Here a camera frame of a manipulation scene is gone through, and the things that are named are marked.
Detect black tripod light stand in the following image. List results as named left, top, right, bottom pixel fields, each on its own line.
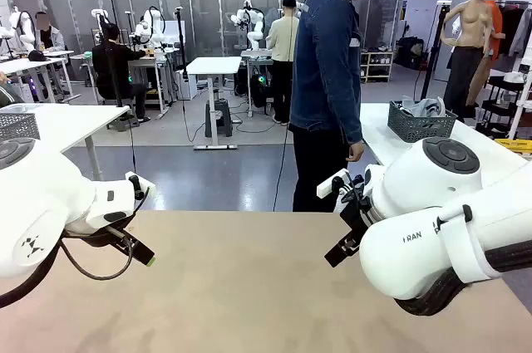
left=419, top=0, right=453, bottom=99

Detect seated person in grey jacket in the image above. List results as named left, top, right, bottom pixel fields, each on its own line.
left=33, top=12, right=67, bottom=53

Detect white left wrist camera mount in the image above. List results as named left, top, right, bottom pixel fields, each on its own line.
left=125, top=170, right=157, bottom=199

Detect black right arm cable sleeve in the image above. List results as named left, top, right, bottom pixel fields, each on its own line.
left=393, top=239, right=532, bottom=316

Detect dark grey plastic stool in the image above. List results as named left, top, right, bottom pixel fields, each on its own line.
left=204, top=98, right=234, bottom=138

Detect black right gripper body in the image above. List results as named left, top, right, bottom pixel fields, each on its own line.
left=338, top=184, right=375, bottom=248

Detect thick black left arm hose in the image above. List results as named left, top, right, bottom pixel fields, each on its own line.
left=0, top=240, right=63, bottom=309

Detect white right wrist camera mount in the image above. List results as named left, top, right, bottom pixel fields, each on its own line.
left=316, top=169, right=351, bottom=199

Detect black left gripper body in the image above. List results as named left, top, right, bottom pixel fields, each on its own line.
left=99, top=223, right=140, bottom=255

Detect long white work table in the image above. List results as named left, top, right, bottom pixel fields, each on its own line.
left=0, top=50, right=76, bottom=103

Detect person's right hand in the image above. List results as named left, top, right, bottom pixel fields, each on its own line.
left=345, top=140, right=367, bottom=163

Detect wooden shoe shelf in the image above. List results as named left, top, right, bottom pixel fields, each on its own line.
left=360, top=51, right=395, bottom=83

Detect black bag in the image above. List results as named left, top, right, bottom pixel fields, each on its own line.
left=394, top=36, right=426, bottom=71

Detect mannequin in orange shirt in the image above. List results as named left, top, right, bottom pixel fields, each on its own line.
left=465, top=0, right=506, bottom=107

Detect yellow striped object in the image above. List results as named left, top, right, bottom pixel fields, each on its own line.
left=494, top=138, right=532, bottom=159

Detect person in dark striped top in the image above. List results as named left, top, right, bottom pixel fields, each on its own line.
left=0, top=71, right=25, bottom=109

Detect seated person in black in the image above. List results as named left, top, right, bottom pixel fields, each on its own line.
left=91, top=22, right=149, bottom=124

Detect person's right forearm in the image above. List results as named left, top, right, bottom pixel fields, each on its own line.
left=332, top=78, right=363, bottom=146

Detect white standing desk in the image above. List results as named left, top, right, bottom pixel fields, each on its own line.
left=185, top=56, right=243, bottom=150

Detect clothes rack with dark garments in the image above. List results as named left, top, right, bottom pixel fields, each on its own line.
left=496, top=0, right=532, bottom=59

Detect black shelf cart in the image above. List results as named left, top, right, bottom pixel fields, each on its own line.
left=475, top=74, right=531, bottom=138

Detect black tripod pole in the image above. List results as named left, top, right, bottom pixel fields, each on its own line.
left=174, top=6, right=190, bottom=82

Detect person in denim jacket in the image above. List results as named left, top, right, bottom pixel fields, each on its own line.
left=288, top=0, right=387, bottom=213

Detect beige mannequin with black trousers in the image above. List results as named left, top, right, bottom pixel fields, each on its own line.
left=440, top=0, right=494, bottom=121

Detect computer case with glowing fan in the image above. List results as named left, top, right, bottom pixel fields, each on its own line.
left=249, top=73, right=269, bottom=108

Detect standing person in cream sweater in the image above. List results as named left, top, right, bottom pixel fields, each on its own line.
left=265, top=0, right=301, bottom=125

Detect thin black camera cable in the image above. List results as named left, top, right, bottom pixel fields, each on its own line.
left=60, top=186, right=151, bottom=282

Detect grey perforated plastic basket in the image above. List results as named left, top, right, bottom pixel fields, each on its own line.
left=0, top=113, right=42, bottom=141
left=387, top=100, right=458, bottom=145

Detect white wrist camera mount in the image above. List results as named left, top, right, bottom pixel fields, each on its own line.
left=125, top=170, right=157, bottom=199
left=316, top=169, right=351, bottom=199

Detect grey cloth pile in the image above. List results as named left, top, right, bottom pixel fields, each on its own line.
left=399, top=96, right=448, bottom=118

